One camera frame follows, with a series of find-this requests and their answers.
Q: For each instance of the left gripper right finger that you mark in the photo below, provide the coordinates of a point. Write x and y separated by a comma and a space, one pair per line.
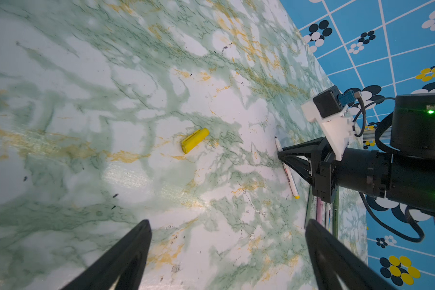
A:
334, 264

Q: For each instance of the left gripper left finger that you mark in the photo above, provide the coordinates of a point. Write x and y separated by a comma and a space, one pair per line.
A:
122, 266

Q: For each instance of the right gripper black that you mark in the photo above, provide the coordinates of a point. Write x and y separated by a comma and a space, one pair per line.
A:
318, 170

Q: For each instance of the white pen yellow end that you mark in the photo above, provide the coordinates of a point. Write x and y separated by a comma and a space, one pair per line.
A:
287, 172

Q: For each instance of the dark green pen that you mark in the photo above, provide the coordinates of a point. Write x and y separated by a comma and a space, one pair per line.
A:
335, 219

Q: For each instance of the light green pen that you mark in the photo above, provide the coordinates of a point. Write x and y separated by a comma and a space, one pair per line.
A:
309, 208

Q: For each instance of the pink pen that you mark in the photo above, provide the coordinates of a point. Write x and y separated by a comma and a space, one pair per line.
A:
320, 211

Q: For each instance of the yellow pen cap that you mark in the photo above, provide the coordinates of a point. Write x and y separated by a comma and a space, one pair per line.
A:
194, 139

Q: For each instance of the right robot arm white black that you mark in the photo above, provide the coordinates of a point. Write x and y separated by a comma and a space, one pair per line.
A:
402, 169

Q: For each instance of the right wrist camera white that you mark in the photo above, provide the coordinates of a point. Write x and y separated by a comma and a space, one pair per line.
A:
330, 109

